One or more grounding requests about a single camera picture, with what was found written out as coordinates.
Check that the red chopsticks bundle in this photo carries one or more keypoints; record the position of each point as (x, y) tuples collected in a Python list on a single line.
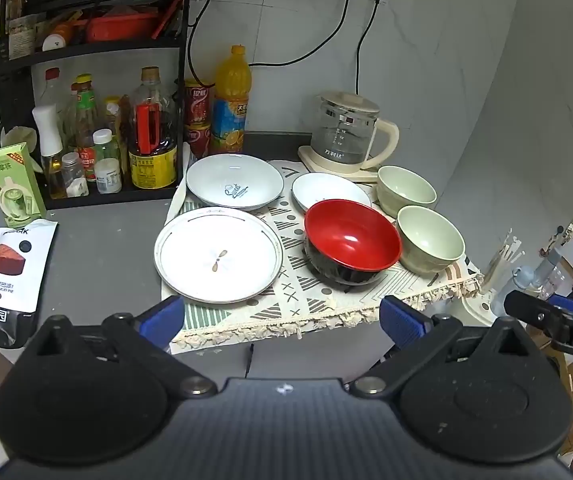
[(166, 17)]

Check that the orange bottle white cap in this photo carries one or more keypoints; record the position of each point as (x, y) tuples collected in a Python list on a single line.
[(59, 40)]

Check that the cream kettle base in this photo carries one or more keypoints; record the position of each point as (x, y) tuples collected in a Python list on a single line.
[(316, 162)]

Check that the red drink can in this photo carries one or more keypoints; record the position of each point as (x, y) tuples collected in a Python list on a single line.
[(198, 140), (199, 102)]

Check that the white chocolate pie packet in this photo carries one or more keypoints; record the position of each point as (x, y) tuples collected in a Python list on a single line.
[(9, 280)]

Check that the red plastic basket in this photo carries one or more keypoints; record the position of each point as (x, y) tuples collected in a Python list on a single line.
[(121, 27)]

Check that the bottle with white spray top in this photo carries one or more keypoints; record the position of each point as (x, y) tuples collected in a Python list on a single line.
[(49, 132)]

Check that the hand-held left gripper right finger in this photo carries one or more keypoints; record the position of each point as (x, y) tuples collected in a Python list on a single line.
[(402, 324)]

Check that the green label bottle yellow cap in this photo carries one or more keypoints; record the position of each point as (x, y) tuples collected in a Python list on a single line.
[(85, 125)]

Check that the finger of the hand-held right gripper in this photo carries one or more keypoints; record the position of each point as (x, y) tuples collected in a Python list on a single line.
[(536, 314), (572, 305)]

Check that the green drink carton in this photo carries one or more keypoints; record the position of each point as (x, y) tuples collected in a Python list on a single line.
[(11, 185)]

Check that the small green bottle white cap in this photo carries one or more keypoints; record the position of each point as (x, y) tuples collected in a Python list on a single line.
[(104, 142)]

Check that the slim bottle yellow cap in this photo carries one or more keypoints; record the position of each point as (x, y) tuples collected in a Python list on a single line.
[(113, 115)]

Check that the patterned fringed table mat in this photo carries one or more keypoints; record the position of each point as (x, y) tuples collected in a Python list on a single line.
[(316, 305)]

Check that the small white plate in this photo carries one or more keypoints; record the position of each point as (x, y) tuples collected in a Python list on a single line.
[(326, 187)]

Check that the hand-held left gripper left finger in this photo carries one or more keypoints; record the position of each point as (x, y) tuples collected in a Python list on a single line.
[(162, 321)]

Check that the pale green bowl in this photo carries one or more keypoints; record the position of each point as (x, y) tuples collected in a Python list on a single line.
[(406, 187), (429, 237)]

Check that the red and black bowl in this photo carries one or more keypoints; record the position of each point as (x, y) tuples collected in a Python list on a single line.
[(349, 237)]

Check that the cream crumpled bag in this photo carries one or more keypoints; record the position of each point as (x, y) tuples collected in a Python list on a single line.
[(19, 136)]

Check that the white plastic jar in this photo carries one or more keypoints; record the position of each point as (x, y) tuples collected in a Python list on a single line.
[(109, 177)]

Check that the large white plate grey rim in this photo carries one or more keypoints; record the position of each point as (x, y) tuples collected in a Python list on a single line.
[(216, 255)]

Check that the clear bottle red cap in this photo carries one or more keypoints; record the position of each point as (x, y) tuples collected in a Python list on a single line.
[(52, 85)]

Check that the snack packets on shelf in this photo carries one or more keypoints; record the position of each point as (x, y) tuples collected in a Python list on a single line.
[(19, 30)]

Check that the small glass jar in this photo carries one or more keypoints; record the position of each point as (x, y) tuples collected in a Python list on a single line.
[(74, 177)]

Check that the black metal shelf rack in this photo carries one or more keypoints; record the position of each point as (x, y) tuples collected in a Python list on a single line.
[(91, 50)]

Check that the bundle of pale chopsticks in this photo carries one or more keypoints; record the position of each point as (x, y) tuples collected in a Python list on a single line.
[(503, 255)]

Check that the orange juice bottle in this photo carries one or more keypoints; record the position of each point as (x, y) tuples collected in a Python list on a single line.
[(231, 110)]

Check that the white plate with blue script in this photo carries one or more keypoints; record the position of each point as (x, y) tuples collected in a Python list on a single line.
[(234, 180)]

